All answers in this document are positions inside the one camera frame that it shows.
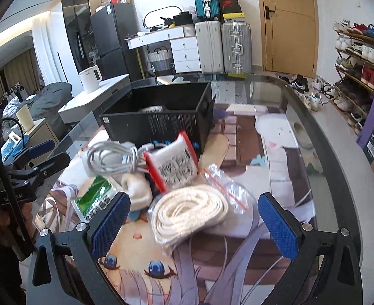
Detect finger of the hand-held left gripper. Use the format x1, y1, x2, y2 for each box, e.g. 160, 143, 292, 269
8, 152, 71, 182
3, 139, 56, 170

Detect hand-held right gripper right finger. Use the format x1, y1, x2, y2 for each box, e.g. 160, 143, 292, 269
257, 192, 364, 305

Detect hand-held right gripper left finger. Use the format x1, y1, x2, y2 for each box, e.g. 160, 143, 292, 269
25, 192, 132, 305

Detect green white tissue packet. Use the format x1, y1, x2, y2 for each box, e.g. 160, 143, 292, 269
71, 175, 120, 224

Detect white blue plush toy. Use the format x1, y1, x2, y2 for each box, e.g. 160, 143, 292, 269
122, 173, 153, 223

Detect white charging cable bundle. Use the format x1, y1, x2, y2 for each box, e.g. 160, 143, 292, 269
85, 141, 156, 179

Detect clear zip bag red strip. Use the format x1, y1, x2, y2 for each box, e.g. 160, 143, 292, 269
201, 163, 250, 229

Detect bagged white rope coil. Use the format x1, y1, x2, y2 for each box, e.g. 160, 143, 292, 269
150, 184, 231, 256

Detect white printed pouch red edges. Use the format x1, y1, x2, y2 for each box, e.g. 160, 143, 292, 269
143, 131, 199, 193

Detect black cardboard box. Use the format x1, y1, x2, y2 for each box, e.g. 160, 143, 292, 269
100, 82, 216, 153

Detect small wooden bedside table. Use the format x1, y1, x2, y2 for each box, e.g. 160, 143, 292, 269
1, 117, 61, 166

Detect beige bin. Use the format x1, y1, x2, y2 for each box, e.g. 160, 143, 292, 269
15, 105, 35, 132

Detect white side counter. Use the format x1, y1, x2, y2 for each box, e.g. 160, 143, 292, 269
58, 74, 132, 124

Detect white electric kettle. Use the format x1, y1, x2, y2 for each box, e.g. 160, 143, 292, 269
78, 65, 104, 95

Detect printed cartoon table mat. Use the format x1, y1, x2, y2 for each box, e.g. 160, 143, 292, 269
36, 79, 317, 305

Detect beige slipper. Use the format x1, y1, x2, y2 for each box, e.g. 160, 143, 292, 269
293, 121, 315, 149

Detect white patterned packet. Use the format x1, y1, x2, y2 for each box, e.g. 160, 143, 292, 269
139, 105, 166, 114

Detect dark glass cabinet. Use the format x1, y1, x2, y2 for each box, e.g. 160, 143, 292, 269
61, 0, 109, 75

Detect loose shoes pile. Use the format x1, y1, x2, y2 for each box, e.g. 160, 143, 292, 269
276, 74, 340, 112

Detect black refrigerator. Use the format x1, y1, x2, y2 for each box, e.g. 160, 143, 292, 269
90, 3, 143, 82

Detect white woven basket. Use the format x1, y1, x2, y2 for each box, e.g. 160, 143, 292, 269
148, 47, 175, 72

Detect wooden shoe rack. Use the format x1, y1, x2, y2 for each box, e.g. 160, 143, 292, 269
333, 19, 374, 134

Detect white desk with drawers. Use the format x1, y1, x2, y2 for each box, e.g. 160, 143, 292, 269
125, 25, 202, 80

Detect oval black-framed mirror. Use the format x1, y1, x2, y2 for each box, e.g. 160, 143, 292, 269
142, 6, 183, 31

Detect silver suitcase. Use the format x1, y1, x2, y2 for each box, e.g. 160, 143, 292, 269
221, 22, 253, 74

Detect white suitcase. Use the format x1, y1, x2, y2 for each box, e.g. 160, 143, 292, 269
194, 21, 225, 73

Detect rows of assorted sneakers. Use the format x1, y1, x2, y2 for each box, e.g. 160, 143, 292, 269
333, 20, 374, 133

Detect wooden door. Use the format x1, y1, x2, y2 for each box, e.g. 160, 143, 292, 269
258, 0, 319, 79

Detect yellow black box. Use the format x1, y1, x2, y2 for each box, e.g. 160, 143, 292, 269
222, 12, 246, 23

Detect dark red shoe box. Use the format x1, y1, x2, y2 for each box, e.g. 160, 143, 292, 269
220, 4, 243, 14

